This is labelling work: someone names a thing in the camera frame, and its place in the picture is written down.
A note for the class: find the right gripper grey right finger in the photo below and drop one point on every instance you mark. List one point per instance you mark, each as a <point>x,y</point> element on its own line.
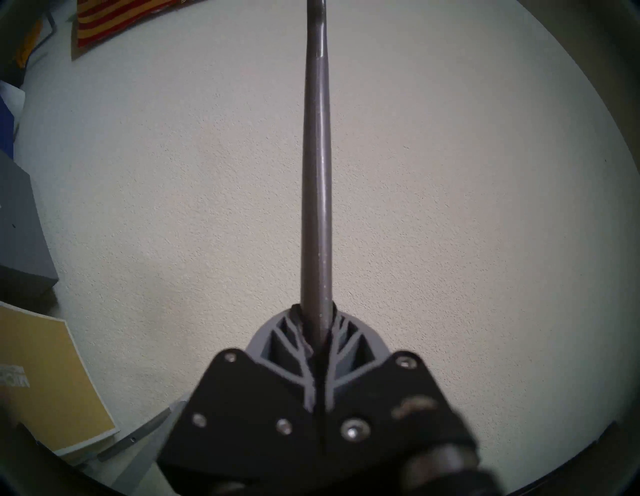
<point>380,400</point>

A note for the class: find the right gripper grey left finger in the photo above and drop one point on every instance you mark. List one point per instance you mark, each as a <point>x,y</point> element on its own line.
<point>240,420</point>

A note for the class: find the long grey metal shoehorn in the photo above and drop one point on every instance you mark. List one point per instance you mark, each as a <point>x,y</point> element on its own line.
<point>315,150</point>

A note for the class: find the yellow Michael Kors shoe box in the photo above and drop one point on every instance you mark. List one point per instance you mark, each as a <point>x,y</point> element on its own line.
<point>50,380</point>

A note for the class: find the grey Vionic shoe box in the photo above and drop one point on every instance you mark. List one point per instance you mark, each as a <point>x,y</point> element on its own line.
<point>22,235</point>

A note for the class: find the blue Weitzman shoe box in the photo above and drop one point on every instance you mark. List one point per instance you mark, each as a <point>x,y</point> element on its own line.
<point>6,127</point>

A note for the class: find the orange cushion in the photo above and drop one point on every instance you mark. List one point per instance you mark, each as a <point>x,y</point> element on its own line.
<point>30,40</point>

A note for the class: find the red orange striped wall hanging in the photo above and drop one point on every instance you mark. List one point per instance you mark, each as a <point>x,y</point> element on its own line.
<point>115,15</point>

